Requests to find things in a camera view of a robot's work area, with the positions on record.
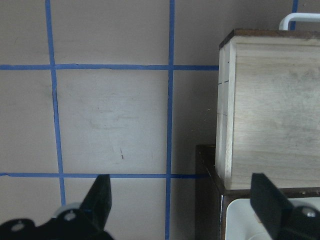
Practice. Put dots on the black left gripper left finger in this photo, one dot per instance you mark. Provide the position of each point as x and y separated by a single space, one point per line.
97 203

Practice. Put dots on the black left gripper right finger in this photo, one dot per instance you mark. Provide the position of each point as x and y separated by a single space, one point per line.
269 204

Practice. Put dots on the light wooden drawer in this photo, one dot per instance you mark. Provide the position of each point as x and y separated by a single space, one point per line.
268 108

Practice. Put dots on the white plastic tray box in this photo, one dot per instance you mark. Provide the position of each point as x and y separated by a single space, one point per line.
303 224

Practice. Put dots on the dark brown wooden cabinet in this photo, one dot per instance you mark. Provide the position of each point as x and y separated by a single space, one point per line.
212 197

